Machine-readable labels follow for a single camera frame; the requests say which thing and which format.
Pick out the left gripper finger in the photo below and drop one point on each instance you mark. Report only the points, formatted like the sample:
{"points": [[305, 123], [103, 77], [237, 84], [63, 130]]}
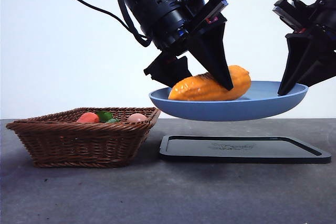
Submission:
{"points": [[212, 51], [178, 70]]}

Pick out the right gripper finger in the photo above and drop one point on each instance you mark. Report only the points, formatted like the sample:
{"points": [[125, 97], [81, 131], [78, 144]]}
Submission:
{"points": [[323, 70], [299, 56]]}

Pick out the yellow corn cob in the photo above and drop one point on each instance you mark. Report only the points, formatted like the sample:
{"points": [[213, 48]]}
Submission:
{"points": [[199, 90]]}

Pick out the blue round plate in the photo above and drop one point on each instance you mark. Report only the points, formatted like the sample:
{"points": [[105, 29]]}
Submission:
{"points": [[223, 111]]}

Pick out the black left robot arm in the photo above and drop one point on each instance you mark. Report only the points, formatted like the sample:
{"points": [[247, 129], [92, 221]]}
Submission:
{"points": [[152, 3]]}

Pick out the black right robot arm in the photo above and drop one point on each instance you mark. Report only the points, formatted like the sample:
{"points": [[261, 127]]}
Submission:
{"points": [[325, 11]]}

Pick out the brown woven wicker basket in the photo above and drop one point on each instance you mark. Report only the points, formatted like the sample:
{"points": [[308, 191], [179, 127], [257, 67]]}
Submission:
{"points": [[78, 150]]}

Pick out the pale brown egg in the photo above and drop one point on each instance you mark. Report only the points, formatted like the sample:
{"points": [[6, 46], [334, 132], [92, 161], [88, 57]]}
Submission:
{"points": [[137, 118]]}

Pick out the green chili pepper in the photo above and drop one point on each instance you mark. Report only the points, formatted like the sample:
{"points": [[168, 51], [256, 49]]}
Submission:
{"points": [[105, 116]]}

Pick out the black rectangular tray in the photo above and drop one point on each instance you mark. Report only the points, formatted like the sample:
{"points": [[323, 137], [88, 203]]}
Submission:
{"points": [[236, 153]]}

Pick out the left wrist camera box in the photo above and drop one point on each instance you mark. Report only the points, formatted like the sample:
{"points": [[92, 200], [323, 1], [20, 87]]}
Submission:
{"points": [[218, 5]]}

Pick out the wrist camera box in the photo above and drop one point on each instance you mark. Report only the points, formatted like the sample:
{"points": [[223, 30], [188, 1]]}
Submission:
{"points": [[287, 14], [218, 5]]}

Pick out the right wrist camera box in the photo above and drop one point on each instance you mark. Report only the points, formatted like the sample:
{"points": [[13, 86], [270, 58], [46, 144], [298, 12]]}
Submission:
{"points": [[287, 14]]}

